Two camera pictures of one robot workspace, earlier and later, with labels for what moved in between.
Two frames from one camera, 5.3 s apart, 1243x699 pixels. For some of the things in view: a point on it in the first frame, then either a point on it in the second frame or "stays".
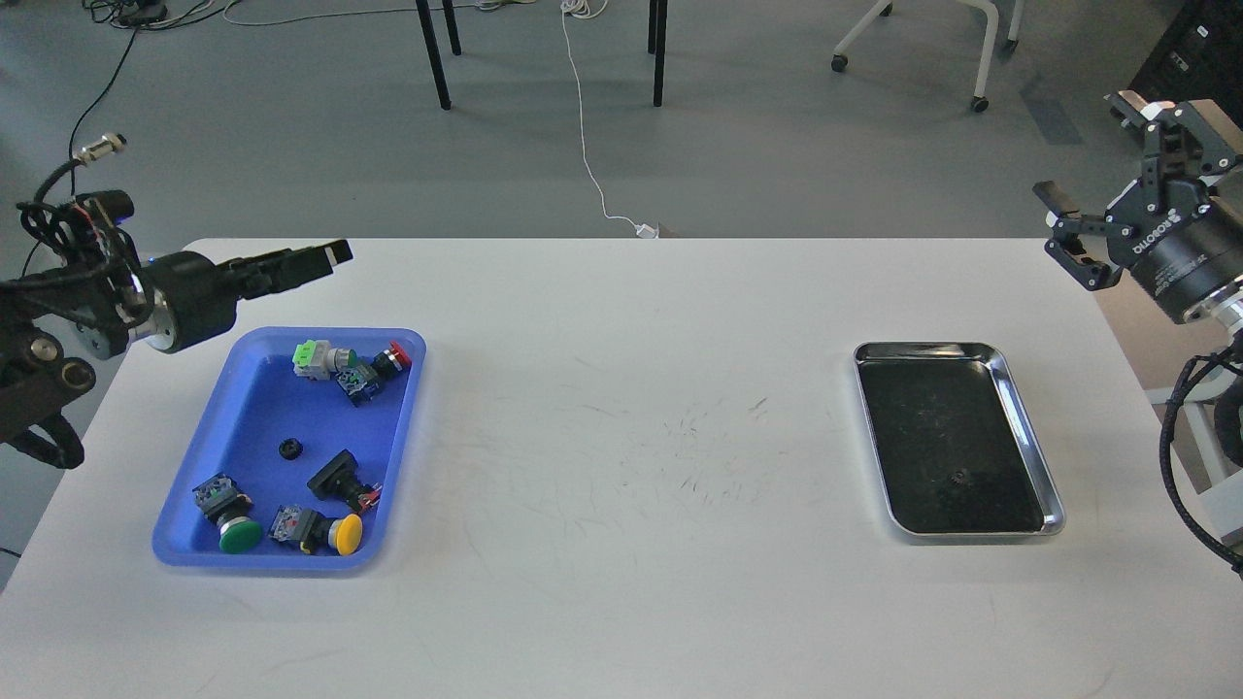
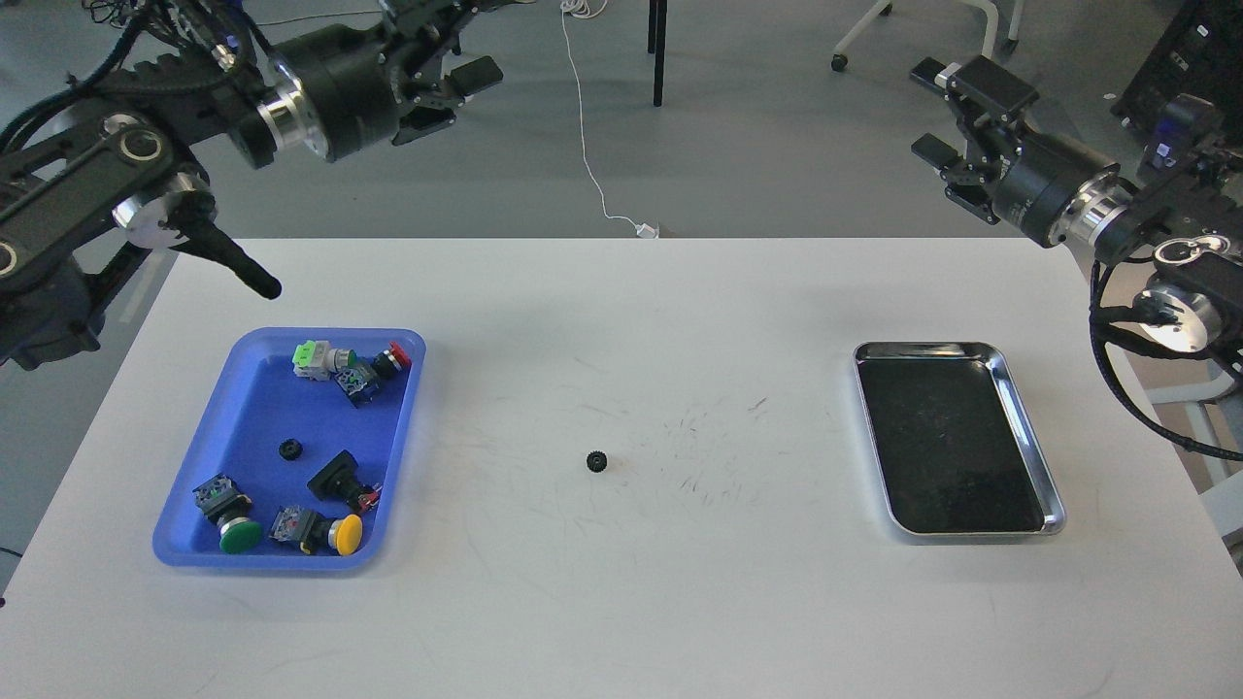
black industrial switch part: [340, 479] stays
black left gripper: [195, 299] → [336, 92]
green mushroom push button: [221, 499] stays
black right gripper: [1179, 241] → [1058, 188]
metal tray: [953, 448] stays
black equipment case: [1198, 57] stays
